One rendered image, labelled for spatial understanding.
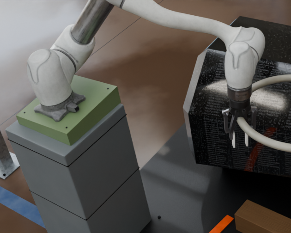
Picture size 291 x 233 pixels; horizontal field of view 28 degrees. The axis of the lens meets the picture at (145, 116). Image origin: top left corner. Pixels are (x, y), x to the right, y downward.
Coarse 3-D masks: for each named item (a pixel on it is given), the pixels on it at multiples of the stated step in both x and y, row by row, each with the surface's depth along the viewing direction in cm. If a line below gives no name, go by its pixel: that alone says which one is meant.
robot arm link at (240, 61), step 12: (228, 48) 202; (240, 48) 200; (252, 48) 209; (228, 60) 202; (240, 60) 200; (252, 60) 202; (228, 72) 204; (240, 72) 202; (252, 72) 204; (228, 84) 209; (240, 84) 205
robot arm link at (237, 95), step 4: (228, 88) 210; (232, 88) 208; (244, 88) 207; (248, 88) 208; (228, 92) 212; (232, 92) 209; (236, 92) 208; (240, 92) 208; (244, 92) 208; (248, 92) 209; (228, 96) 213; (232, 96) 210; (236, 96) 209; (240, 96) 209; (244, 96) 209; (248, 96) 210; (236, 100) 210; (240, 100) 210
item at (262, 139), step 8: (264, 80) 237; (272, 80) 238; (280, 80) 238; (288, 80) 239; (256, 88) 235; (240, 120) 217; (248, 128) 213; (256, 136) 209; (264, 136) 208; (264, 144) 207; (272, 144) 205; (280, 144) 204; (288, 144) 203
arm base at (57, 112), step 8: (72, 96) 257; (80, 96) 260; (40, 104) 262; (64, 104) 254; (72, 104) 253; (40, 112) 260; (48, 112) 255; (56, 112) 254; (64, 112) 254; (56, 120) 252
